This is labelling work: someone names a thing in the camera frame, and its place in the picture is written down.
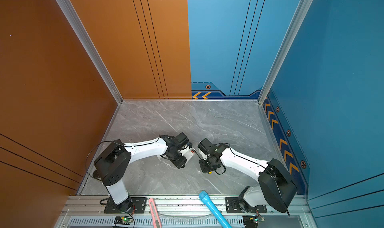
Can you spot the blue plastic flashlight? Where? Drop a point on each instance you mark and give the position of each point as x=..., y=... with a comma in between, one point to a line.
x=206, y=200

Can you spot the white remote with back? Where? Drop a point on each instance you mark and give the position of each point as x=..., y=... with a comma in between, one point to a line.
x=188, y=154

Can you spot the right green circuit board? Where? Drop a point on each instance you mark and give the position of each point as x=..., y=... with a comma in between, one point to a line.
x=252, y=221

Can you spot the aluminium corner post right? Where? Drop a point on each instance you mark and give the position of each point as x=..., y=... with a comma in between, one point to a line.
x=295, y=24

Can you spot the aluminium front rail frame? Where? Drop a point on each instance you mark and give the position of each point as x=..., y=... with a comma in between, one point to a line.
x=179, y=211

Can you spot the pink utility knife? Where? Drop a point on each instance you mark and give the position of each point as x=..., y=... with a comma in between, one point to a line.
x=154, y=212

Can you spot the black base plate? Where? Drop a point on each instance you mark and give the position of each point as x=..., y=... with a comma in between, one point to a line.
x=233, y=205
x=135, y=205

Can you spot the green circuit board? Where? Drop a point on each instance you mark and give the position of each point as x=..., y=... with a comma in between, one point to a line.
x=252, y=221
x=124, y=222

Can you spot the left green circuit board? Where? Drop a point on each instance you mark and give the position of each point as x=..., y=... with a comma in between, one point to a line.
x=124, y=222

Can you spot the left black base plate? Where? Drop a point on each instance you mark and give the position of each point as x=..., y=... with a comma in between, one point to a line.
x=135, y=205

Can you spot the aluminium corner post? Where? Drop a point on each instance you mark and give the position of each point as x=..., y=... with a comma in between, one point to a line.
x=295, y=24
x=74, y=20

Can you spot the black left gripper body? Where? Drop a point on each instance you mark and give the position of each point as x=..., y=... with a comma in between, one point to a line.
x=179, y=159

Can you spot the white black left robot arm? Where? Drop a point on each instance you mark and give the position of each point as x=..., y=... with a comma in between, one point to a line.
x=112, y=163

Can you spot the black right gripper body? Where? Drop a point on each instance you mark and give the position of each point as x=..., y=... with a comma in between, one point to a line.
x=206, y=165

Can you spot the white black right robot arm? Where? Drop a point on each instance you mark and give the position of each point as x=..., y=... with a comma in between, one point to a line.
x=277, y=187

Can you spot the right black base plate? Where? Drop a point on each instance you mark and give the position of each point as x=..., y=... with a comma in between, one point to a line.
x=233, y=205

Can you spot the aluminium corner post left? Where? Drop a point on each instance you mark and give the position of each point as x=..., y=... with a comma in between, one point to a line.
x=74, y=20

